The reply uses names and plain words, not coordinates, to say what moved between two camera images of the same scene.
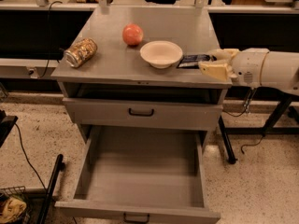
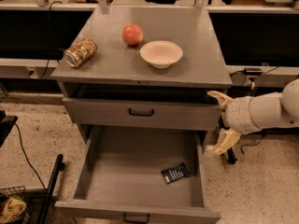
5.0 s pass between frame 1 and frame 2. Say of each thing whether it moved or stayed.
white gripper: moved
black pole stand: stayed
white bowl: stayed
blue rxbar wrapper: moved
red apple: stayed
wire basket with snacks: stayed
